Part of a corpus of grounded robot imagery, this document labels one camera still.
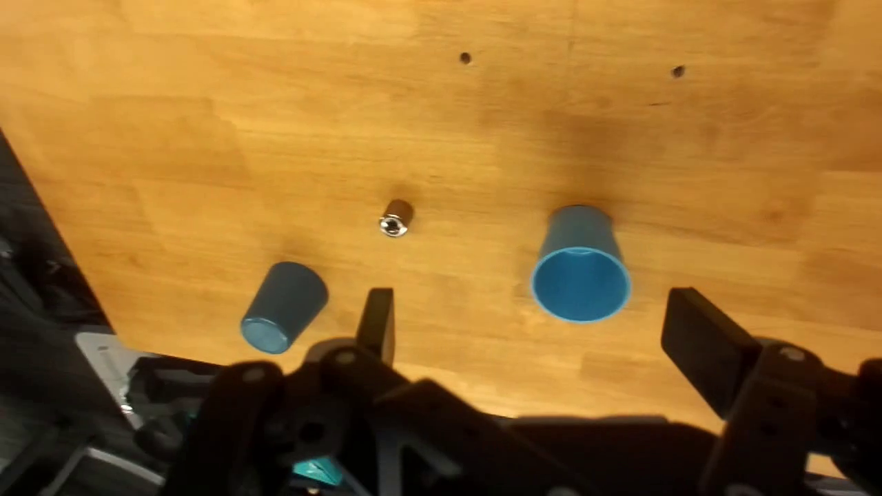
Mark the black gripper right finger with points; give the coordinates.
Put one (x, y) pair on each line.
(708, 354)

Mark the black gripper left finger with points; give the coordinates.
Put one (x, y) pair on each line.
(378, 319)

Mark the dark blue plastic cup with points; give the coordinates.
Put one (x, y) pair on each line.
(286, 307)

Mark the light blue plastic cup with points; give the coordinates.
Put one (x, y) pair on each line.
(581, 270)

